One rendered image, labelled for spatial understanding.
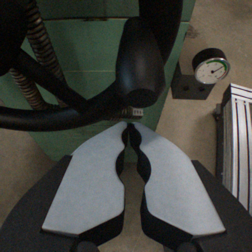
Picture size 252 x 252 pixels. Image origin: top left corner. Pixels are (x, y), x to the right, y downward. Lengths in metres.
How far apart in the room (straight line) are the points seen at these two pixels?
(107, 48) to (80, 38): 0.05
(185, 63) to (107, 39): 0.16
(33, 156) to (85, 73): 0.68
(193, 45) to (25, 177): 0.88
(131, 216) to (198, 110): 0.66
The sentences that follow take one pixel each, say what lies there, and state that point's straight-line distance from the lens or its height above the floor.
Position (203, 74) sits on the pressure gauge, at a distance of 0.36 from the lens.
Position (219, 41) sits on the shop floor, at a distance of 1.72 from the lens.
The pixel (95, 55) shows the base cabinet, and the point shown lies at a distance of 0.40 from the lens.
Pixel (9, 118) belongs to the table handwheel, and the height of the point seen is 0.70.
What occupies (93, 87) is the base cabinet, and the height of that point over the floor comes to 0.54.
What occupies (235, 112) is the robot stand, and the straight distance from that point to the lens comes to 0.94.
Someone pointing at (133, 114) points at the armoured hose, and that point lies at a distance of 0.37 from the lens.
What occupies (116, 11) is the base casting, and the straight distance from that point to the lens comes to 0.34.
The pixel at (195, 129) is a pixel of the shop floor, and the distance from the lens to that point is 1.08.
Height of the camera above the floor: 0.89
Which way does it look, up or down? 61 degrees down
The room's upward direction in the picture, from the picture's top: 3 degrees clockwise
